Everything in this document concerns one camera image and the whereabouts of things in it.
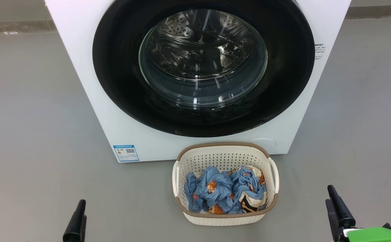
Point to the white washing machine body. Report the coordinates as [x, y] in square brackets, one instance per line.
[81, 50]

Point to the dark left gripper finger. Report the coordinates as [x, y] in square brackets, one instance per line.
[74, 228]
[84, 232]

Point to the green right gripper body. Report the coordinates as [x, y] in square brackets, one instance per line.
[373, 235]

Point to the cream perforated laundry basket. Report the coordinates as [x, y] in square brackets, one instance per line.
[222, 156]

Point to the black round washer door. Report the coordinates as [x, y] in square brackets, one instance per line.
[121, 84]

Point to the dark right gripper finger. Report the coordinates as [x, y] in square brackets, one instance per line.
[343, 215]
[332, 218]

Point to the blue fox print garment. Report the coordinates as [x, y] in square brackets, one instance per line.
[209, 191]

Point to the blue energy label sticker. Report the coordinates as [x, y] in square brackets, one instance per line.
[126, 153]

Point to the stainless steel washing machine drum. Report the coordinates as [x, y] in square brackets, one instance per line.
[182, 40]

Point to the round white filter cover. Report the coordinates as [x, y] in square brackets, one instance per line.
[264, 143]

